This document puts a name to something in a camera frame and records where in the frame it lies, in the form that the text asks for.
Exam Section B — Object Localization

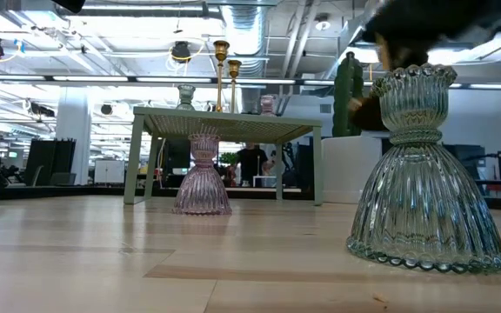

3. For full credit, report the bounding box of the black hanging ceiling device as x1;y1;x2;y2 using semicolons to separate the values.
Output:
170;41;193;64

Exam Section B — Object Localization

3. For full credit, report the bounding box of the green perforated metal table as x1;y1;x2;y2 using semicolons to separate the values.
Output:
123;106;324;206

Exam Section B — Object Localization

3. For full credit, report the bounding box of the green cactus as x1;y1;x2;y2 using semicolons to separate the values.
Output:
331;50;364;138

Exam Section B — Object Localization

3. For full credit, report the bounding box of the black cabinet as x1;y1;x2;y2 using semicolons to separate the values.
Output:
23;137;77;187

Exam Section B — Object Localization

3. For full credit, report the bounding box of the green ribbed glass candle holder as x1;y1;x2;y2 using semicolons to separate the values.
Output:
176;84;197;111
345;63;501;275

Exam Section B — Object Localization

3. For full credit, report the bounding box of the black background workstation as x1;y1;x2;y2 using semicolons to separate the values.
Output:
444;143;501;195

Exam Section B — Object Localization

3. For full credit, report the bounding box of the pink ribbed glass candle holder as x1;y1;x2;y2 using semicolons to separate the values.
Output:
171;133;233;216
259;94;277;117

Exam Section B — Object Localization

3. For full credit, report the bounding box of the black aluminium table frame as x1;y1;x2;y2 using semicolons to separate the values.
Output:
0;184;501;213

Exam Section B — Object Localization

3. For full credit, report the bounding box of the person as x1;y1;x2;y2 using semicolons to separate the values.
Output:
234;142;277;188

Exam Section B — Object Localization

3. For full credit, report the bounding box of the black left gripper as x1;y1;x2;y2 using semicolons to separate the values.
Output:
52;0;87;14

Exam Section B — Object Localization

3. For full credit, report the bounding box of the white cabinet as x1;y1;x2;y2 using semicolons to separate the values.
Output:
93;159;126;185

